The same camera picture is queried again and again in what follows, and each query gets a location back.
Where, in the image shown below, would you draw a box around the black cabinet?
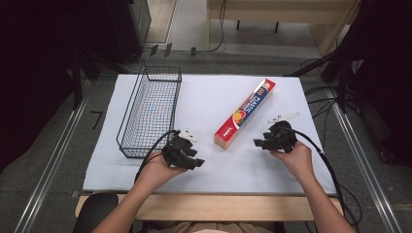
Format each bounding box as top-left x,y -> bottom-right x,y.
106,0 -> 153,65

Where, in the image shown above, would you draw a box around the person's right hand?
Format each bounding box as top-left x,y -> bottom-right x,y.
269,141 -> 316,182

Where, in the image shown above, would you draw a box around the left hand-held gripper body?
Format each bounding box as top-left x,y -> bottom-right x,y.
161,129 -> 199,169

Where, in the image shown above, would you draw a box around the white table cover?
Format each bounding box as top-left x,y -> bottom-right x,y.
82,73 -> 338,197

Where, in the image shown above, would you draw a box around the light wooden furniture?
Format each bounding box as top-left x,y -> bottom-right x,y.
206,0 -> 362,56

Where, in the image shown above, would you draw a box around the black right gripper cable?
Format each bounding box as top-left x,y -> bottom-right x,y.
289,127 -> 362,233

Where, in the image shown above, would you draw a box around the person's left hand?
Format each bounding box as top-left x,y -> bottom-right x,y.
135,153 -> 189,192

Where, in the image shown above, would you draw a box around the black floor cables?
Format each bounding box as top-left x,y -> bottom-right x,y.
303,84 -> 339,120

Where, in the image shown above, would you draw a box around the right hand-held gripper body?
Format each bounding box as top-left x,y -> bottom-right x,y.
267,112 -> 302,154

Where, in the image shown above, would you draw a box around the black wire basket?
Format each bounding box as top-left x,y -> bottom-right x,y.
116,63 -> 184,159

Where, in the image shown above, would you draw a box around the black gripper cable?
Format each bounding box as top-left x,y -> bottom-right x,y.
133,129 -> 181,184
289,127 -> 362,233

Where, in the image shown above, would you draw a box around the wooden table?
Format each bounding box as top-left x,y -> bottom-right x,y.
74,191 -> 345,223

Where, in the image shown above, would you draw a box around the red plastic wrap box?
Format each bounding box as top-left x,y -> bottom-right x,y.
213,78 -> 277,150

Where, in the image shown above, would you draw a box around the black curtain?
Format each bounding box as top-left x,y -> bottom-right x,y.
320,0 -> 412,168
0,0 -> 113,173

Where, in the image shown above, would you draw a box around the black hanging cable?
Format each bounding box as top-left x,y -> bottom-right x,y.
208,0 -> 228,53

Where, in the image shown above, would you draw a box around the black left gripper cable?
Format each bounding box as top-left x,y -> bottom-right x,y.
133,129 -> 181,184

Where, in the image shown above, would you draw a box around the metal floor rail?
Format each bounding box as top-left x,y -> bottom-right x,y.
13,79 -> 92,233
326,86 -> 404,233

